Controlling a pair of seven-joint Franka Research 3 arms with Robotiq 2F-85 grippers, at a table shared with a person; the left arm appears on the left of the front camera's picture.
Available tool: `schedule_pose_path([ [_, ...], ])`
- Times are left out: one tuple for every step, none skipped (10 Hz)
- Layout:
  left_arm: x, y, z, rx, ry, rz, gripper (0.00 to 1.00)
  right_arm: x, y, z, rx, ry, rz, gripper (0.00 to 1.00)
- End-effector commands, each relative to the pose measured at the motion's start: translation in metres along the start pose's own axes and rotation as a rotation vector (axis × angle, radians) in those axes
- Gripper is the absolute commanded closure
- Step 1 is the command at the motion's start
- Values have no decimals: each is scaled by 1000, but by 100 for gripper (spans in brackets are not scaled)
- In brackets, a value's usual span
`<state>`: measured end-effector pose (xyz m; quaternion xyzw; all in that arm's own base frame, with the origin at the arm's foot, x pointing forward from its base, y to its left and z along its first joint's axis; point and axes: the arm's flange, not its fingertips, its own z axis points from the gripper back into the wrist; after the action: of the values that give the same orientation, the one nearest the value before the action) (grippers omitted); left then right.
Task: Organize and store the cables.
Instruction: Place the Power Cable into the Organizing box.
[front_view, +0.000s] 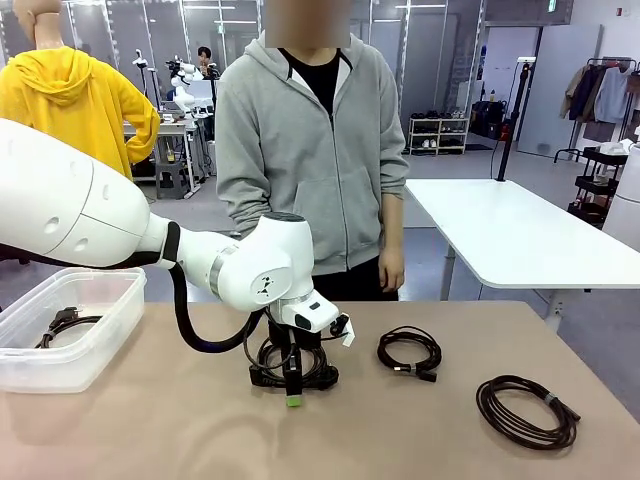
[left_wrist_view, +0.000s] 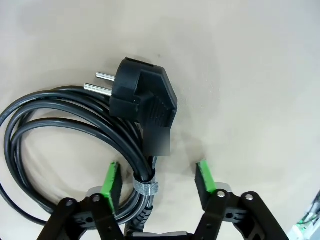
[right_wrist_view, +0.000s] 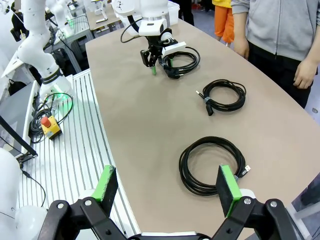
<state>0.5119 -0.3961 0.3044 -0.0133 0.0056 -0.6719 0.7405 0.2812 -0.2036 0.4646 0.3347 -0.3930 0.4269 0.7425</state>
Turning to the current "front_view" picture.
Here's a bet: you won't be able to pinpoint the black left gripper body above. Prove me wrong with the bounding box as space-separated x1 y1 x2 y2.
267 309 326 352

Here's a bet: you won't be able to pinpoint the person's left forearm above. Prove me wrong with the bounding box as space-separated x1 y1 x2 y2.
380 192 405 251

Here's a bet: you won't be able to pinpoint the black power cable with plug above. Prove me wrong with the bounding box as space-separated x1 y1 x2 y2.
248 335 340 389
33 305 105 350

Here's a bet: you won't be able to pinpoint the black clothes rack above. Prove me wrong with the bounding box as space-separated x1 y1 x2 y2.
552 57 640 162

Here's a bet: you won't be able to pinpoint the grey partition panel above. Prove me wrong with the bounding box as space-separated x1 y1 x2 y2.
516 23 604 160

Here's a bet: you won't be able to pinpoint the grey step stool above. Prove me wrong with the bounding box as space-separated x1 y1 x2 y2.
155 162 190 200

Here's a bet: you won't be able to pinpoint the white workbench desk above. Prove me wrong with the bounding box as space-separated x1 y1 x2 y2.
132 117 202 196

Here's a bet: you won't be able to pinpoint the shoe rack with shoes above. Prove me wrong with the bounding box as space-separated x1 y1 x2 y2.
408 115 471 156

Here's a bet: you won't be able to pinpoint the beige mannequin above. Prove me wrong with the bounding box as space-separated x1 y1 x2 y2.
12 0 64 51

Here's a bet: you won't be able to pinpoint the black sleeved arm hose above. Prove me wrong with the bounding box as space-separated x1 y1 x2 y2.
167 222 264 354

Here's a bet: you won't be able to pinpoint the black utility cart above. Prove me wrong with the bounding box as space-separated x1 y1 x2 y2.
567 145 630 229

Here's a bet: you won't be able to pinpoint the yellow hoodie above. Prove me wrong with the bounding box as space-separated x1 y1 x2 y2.
0 45 162 182

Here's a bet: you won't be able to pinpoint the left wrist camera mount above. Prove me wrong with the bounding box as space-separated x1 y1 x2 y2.
327 312 359 350

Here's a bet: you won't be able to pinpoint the translucent plastic container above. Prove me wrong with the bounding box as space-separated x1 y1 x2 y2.
0 266 148 395

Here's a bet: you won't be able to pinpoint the dark jacket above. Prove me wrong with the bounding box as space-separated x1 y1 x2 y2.
569 63 604 125

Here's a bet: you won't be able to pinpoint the black bags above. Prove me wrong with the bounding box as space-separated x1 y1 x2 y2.
470 99 511 141

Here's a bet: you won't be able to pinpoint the pale blue shirt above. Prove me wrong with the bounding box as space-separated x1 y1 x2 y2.
593 67 632 125

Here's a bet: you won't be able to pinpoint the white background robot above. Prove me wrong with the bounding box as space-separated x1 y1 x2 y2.
168 59 200 112

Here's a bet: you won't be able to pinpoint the dark brown coiled cable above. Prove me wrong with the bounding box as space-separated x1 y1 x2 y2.
475 374 583 451

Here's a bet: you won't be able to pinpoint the beige coat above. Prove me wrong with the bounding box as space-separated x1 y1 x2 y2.
559 64 587 121

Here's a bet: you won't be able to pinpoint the thin black braided cable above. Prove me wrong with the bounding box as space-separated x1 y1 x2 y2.
376 325 444 384

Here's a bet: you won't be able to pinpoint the white side table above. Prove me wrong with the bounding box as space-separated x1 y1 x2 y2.
403 177 640 329

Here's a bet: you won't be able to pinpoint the person's left hand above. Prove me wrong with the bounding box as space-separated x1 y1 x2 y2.
378 245 407 293

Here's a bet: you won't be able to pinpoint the person in grey hoodie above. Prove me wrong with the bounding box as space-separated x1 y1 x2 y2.
214 0 409 303

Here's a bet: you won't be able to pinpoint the background person with black hair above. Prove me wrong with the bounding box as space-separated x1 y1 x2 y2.
197 45 217 81

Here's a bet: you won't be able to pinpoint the black pole stand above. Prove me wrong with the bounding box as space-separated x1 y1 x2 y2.
489 55 537 182

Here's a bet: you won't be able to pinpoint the white device on black stand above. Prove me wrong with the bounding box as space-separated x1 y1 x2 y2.
132 48 159 101

